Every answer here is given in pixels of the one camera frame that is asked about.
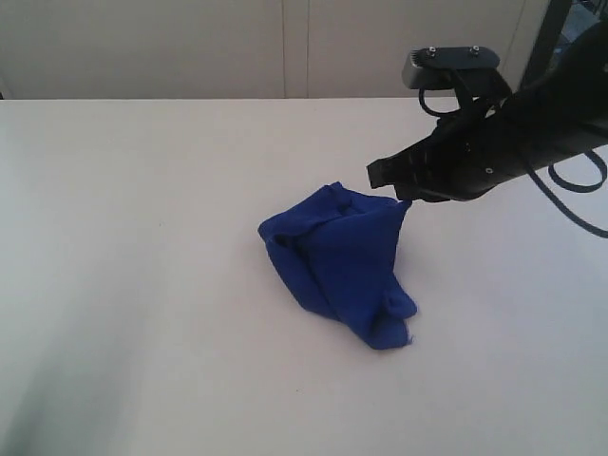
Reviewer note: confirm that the black metal post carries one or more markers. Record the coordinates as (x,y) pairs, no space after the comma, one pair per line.
(548,36)

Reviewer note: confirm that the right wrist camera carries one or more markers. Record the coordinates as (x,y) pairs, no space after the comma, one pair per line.
(432,68)

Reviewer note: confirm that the blue towel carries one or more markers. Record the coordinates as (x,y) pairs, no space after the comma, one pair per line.
(335,252)

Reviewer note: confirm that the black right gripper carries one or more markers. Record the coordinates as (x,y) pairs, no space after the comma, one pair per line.
(474,148)

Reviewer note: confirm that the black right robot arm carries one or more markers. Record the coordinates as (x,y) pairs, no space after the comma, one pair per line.
(569,103)

